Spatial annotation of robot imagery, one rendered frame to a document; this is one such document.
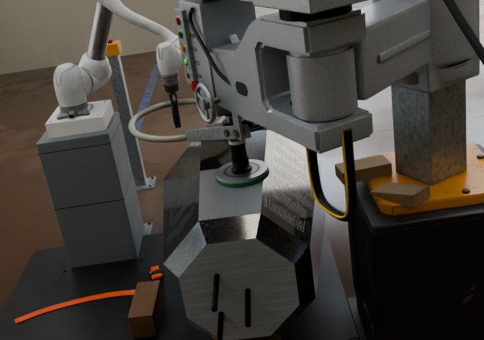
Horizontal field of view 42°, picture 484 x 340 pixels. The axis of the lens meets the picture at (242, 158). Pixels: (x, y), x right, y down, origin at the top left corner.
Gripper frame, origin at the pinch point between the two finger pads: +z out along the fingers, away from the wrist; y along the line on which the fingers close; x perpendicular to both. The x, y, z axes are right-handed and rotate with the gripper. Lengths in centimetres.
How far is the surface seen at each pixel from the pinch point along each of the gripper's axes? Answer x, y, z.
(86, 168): -52, -15, 25
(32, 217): -104, -102, 96
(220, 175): 7, 87, -9
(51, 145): -67, -19, 10
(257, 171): 21, 91, -10
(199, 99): 2, 98, -46
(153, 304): -29, 62, 66
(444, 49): 82, 124, -59
